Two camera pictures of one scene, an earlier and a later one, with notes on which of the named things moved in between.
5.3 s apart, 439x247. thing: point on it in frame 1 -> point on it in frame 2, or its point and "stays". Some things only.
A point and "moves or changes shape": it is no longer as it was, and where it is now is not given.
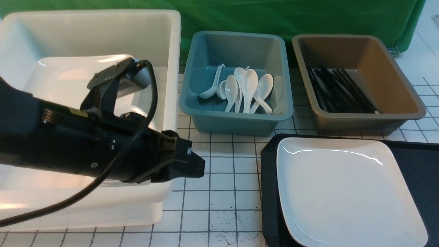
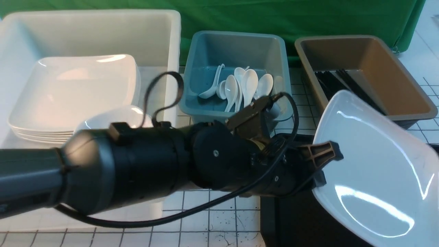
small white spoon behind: (221, 90) stays
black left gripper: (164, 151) -> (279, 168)
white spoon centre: (231, 90) stays
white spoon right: (265, 83) stays
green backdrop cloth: (396, 21) stays
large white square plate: (345, 192) moves or changes shape
